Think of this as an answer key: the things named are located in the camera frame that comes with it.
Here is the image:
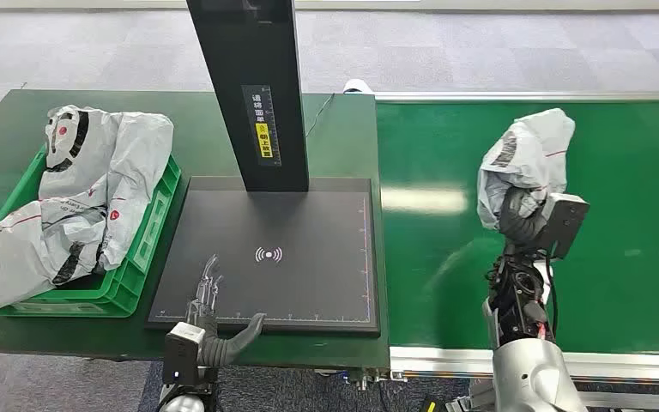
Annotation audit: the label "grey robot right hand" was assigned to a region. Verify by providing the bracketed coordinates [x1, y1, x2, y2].
[498, 186, 551, 246]

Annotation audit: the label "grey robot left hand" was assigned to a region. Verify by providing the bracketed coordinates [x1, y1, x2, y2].
[185, 254, 268, 369]

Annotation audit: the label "grey courier package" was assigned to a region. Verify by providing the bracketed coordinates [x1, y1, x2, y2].
[476, 107, 577, 232]

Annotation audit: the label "green conveyor belt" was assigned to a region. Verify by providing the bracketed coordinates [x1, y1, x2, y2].
[376, 99, 659, 357]

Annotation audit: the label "grey package with black print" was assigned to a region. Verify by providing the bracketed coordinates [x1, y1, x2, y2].
[38, 104, 175, 272]

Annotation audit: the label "grey package with red stripe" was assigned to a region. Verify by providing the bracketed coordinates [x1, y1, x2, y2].
[0, 193, 110, 312]

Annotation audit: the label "black scanner platform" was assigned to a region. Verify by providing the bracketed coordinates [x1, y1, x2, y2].
[146, 176, 381, 337]

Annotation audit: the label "green plastic crate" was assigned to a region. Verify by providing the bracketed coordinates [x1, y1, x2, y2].
[0, 144, 183, 319]

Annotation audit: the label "metal connectors under table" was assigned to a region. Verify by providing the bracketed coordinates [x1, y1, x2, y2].
[313, 368, 409, 392]

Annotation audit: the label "white rounded object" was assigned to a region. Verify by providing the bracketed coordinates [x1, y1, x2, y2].
[342, 78, 374, 95]

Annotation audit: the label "dark green table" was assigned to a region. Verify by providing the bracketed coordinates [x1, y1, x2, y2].
[0, 88, 391, 372]

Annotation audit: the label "black yellow column label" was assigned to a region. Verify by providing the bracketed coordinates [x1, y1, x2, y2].
[241, 84, 283, 167]

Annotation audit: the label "black scanner column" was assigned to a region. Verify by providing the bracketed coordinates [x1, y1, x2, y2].
[185, 0, 311, 194]

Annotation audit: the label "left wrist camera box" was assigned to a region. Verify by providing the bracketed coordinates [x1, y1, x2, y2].
[162, 321, 207, 388]

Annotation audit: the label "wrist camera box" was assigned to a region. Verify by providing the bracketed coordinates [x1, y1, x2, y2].
[535, 192, 591, 261]
[162, 321, 207, 388]

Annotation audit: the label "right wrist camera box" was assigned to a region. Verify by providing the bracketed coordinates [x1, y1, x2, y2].
[535, 192, 591, 261]

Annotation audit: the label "aluminium conveyor frame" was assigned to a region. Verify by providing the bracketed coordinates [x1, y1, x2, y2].
[373, 90, 659, 410]

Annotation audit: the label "thin black cable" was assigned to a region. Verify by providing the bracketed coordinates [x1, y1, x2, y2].
[305, 93, 337, 139]

